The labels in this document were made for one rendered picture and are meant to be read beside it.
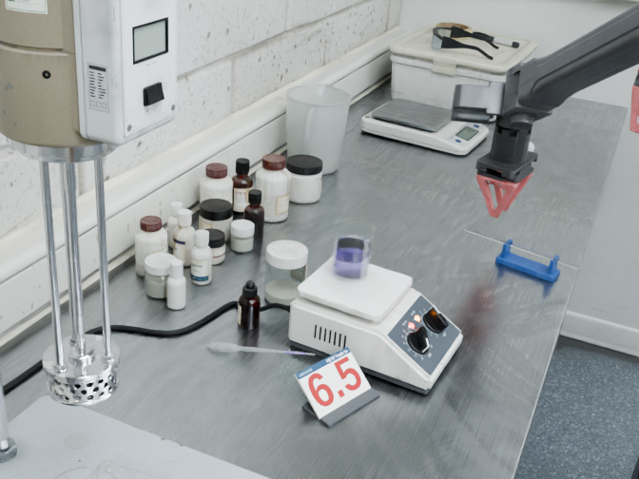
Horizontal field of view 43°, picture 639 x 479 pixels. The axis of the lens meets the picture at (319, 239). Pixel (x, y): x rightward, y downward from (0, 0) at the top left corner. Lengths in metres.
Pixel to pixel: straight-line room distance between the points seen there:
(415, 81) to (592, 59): 1.07
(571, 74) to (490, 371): 0.39
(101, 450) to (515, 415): 0.48
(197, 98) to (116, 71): 0.87
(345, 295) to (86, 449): 0.36
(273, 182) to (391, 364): 0.47
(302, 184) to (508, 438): 0.66
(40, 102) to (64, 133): 0.03
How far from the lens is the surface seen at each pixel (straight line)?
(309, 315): 1.03
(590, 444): 2.26
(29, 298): 1.11
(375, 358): 1.02
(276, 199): 1.37
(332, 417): 0.96
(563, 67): 1.09
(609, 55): 1.02
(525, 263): 1.35
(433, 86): 2.06
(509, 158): 1.30
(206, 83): 1.46
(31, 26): 0.60
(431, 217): 1.48
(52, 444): 0.93
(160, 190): 1.30
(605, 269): 2.56
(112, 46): 0.57
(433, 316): 1.06
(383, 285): 1.06
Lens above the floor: 1.36
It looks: 27 degrees down
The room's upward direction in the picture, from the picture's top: 5 degrees clockwise
